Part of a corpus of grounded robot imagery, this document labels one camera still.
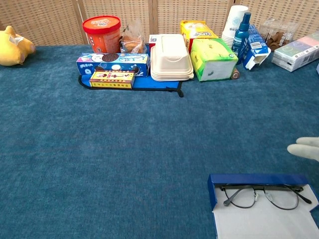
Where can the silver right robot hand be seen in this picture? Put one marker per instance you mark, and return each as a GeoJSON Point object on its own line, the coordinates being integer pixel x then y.
{"type": "Point", "coordinates": [306, 149]}

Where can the black-framed eyeglasses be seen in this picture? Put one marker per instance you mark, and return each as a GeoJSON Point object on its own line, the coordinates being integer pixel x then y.
{"type": "Point", "coordinates": [264, 196]}

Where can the blue glasses case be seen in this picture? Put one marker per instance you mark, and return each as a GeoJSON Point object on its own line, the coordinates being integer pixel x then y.
{"type": "Point", "coordinates": [261, 219]}

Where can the clear box with brown pieces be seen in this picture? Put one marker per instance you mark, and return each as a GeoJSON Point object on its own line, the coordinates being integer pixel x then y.
{"type": "Point", "coordinates": [276, 39]}

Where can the blue white milk carton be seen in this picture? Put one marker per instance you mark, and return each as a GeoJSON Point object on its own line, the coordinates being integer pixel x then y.
{"type": "Point", "coordinates": [256, 44]}

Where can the small red white box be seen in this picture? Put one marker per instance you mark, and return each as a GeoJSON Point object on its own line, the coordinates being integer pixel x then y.
{"type": "Point", "coordinates": [153, 41]}

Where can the blue cookie box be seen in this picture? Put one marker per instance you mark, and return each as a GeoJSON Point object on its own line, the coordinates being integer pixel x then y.
{"type": "Point", "coordinates": [124, 61]}

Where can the small yellow red box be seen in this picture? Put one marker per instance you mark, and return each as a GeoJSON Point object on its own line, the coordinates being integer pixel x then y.
{"type": "Point", "coordinates": [112, 79]}

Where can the light blue wipes pack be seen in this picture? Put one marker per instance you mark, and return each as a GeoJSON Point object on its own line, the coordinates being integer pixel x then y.
{"type": "Point", "coordinates": [318, 69]}

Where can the pastel tissue multipack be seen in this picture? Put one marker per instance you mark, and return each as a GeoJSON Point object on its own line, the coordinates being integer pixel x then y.
{"type": "Point", "coordinates": [296, 54]}

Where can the small brown wooden roller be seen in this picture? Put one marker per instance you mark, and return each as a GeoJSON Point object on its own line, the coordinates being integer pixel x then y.
{"type": "Point", "coordinates": [235, 74]}

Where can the blue spray bottle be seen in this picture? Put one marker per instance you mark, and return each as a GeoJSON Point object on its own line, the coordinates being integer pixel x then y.
{"type": "Point", "coordinates": [240, 37]}

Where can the green tissue pack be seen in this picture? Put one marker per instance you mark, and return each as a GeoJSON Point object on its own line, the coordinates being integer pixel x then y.
{"type": "Point", "coordinates": [209, 52]}

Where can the stack of white paper cups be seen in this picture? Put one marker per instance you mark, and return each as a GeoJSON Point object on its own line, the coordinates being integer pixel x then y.
{"type": "Point", "coordinates": [233, 22]}

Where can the yellow tissue pack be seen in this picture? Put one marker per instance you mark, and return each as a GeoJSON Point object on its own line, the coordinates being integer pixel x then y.
{"type": "Point", "coordinates": [197, 31]}

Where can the stack of beige food containers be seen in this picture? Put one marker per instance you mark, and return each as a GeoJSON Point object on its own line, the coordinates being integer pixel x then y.
{"type": "Point", "coordinates": [170, 59]}

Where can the blue flat tray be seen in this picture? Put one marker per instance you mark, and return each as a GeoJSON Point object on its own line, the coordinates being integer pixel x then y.
{"type": "Point", "coordinates": [154, 83]}

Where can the clear bag of pastries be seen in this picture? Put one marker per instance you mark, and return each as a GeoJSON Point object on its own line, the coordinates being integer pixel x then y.
{"type": "Point", "coordinates": [132, 44]}

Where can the teal carpet table cover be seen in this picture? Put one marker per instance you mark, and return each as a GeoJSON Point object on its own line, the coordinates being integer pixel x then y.
{"type": "Point", "coordinates": [74, 174]}

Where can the red instant noodle tub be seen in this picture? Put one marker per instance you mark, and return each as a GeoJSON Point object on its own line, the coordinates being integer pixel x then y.
{"type": "Point", "coordinates": [102, 35]}

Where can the woven folding screen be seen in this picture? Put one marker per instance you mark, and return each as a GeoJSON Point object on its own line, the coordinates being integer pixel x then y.
{"type": "Point", "coordinates": [49, 20]}

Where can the yellow plush toy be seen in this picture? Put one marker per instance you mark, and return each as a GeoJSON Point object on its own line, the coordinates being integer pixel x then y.
{"type": "Point", "coordinates": [10, 49]}

